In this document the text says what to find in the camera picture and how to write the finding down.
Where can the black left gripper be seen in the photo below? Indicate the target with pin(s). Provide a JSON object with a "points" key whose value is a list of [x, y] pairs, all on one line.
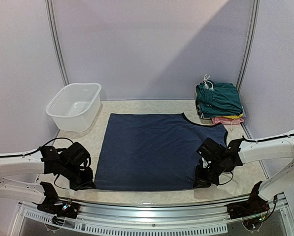
{"points": [[87, 184]]}

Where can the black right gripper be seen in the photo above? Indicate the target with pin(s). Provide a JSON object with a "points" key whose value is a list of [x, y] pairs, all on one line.
{"points": [[202, 180]]}

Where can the navy blue garment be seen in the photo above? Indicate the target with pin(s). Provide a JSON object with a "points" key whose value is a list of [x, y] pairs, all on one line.
{"points": [[152, 152]]}

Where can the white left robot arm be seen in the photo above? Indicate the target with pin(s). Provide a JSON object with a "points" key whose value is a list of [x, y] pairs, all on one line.
{"points": [[44, 160]]}

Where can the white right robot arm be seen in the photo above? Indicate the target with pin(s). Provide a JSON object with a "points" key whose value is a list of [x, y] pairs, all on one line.
{"points": [[243, 151]]}

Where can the white plastic laundry basket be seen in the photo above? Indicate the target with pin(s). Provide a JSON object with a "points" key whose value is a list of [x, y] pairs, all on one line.
{"points": [[75, 106]]}

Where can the pink folded garment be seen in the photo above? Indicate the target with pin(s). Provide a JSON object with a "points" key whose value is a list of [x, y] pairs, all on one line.
{"points": [[227, 121]]}

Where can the black white patterned garment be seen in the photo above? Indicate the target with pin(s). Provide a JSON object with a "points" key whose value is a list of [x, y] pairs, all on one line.
{"points": [[200, 114]]}

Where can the yellow folded shorts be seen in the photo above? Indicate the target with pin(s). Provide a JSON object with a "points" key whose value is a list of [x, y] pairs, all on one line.
{"points": [[234, 116]]}

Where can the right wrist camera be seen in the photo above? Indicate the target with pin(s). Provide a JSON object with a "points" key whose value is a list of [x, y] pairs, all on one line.
{"points": [[211, 150]]}

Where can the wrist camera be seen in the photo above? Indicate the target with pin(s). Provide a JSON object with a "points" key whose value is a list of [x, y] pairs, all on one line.
{"points": [[78, 155], [211, 150]]}

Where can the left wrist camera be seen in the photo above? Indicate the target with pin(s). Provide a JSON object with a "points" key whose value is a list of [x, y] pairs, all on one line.
{"points": [[78, 155]]}

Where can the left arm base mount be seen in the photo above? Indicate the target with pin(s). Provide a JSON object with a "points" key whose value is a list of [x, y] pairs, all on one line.
{"points": [[60, 209]]}

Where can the aluminium front rail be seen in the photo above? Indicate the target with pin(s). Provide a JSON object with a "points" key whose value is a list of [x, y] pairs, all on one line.
{"points": [[202, 219]]}

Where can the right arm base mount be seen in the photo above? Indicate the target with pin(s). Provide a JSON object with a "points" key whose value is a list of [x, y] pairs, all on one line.
{"points": [[255, 207]]}

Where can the right aluminium frame post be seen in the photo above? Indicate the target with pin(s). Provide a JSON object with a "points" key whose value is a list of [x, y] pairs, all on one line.
{"points": [[249, 43]]}

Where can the aluminium frame post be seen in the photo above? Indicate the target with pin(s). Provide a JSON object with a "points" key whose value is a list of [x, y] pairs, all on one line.
{"points": [[56, 42], [249, 43]]}

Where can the left aluminium frame post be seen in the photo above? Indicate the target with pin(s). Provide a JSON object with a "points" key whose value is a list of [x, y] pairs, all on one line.
{"points": [[56, 42]]}

